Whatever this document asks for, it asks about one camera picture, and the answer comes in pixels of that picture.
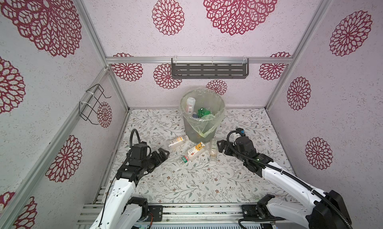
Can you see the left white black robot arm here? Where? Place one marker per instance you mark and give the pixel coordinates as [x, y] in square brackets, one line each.
[122, 210]

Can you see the green soda bottle yellow cap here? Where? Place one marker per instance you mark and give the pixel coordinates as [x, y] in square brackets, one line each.
[205, 114]

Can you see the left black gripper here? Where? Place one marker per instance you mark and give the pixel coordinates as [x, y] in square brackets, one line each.
[159, 160]

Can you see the white bottle red cap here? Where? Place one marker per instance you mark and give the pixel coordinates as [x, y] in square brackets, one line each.
[190, 105]

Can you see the clear bottle green white label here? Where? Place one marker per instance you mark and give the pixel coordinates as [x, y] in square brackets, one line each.
[213, 150]

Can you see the grey slotted wall shelf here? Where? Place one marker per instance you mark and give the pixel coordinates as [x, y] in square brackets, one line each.
[180, 70]

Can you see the clear bottle orange label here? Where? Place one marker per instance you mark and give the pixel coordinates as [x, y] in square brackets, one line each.
[177, 142]

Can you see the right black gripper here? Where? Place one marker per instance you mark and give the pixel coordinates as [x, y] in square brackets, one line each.
[220, 148]

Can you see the clear bottle sunflower label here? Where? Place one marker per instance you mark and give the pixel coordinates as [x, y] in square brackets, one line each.
[192, 153]

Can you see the translucent green bin liner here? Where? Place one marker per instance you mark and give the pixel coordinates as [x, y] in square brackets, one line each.
[202, 124]

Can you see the grey mesh waste bin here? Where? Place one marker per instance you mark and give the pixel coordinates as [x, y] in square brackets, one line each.
[200, 130]

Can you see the black wire wall rack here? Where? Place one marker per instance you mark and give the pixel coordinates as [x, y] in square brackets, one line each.
[89, 106]

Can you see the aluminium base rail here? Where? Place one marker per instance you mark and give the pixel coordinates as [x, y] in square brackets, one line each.
[180, 213]

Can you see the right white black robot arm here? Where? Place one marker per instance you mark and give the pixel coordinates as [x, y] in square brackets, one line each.
[317, 209]

